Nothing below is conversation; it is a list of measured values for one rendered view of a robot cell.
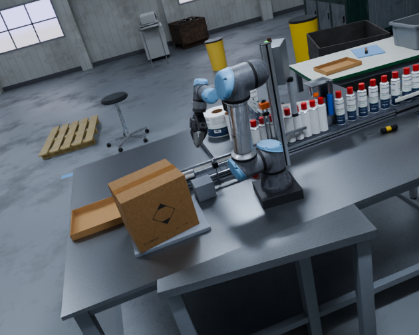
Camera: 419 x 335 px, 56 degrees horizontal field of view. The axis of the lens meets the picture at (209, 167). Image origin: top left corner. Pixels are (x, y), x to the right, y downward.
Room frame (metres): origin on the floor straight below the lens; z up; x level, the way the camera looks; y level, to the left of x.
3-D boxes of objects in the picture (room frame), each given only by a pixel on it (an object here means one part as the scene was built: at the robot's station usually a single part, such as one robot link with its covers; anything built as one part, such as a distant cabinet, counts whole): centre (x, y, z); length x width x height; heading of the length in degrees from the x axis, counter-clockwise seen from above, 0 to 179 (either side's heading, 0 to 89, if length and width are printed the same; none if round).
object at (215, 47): (7.85, -0.73, 0.29); 0.37 x 0.36 x 0.57; 0
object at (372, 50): (3.63, -1.74, 0.81); 0.32 x 0.24 x 0.01; 167
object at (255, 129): (2.01, -0.30, 0.98); 0.05 x 0.05 x 0.20
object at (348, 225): (1.63, -0.11, 0.81); 0.90 x 0.90 x 0.04; 1
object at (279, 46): (1.95, -0.46, 1.38); 0.17 x 0.10 x 0.19; 154
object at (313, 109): (2.06, -0.66, 0.98); 0.05 x 0.05 x 0.20
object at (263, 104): (1.97, -0.36, 1.04); 0.10 x 0.04 x 0.33; 9
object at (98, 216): (1.85, 0.64, 0.85); 0.30 x 0.26 x 0.04; 99
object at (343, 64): (3.40, -1.35, 0.82); 0.34 x 0.24 x 0.04; 97
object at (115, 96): (5.14, 1.00, 0.33); 0.63 x 0.60 x 0.67; 178
